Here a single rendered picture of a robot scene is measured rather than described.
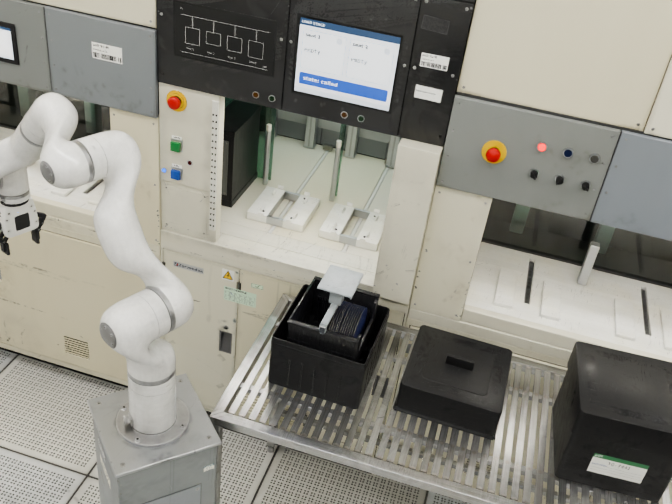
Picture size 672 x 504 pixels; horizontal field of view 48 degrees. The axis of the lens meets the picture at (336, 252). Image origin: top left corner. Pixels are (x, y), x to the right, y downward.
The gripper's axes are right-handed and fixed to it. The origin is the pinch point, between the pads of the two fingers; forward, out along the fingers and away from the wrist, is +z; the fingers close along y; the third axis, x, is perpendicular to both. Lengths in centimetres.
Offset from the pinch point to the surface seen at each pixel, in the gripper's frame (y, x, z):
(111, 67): 42, 12, -41
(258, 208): 81, -15, 11
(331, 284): 47, -77, -7
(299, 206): 94, -23, 11
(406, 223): 79, -78, -15
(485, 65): 90, -86, -64
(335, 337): 41, -85, 3
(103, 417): -9, -50, 25
